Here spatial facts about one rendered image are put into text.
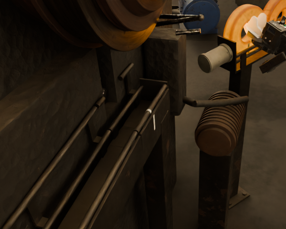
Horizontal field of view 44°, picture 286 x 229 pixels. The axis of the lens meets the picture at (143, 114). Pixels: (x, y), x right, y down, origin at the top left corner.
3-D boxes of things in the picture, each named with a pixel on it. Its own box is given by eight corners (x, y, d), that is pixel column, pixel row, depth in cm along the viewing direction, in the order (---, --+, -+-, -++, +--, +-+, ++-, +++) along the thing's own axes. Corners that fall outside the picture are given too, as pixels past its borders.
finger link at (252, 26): (248, 7, 106) (271, 22, 101) (242, 23, 110) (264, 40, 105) (240, 9, 104) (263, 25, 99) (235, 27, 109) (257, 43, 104)
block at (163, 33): (145, 112, 106) (138, 36, 92) (154, 98, 112) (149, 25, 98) (179, 118, 102) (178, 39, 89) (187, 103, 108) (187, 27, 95)
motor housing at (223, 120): (191, 236, 135) (192, 121, 104) (204, 194, 151) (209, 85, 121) (226, 245, 131) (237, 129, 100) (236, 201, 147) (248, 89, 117)
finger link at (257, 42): (255, 27, 106) (278, 42, 102) (253, 32, 107) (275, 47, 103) (244, 31, 104) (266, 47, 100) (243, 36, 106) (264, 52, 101)
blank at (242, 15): (222, 12, 104) (230, 15, 101) (259, -3, 110) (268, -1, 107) (222, 60, 113) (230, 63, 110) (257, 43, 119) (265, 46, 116)
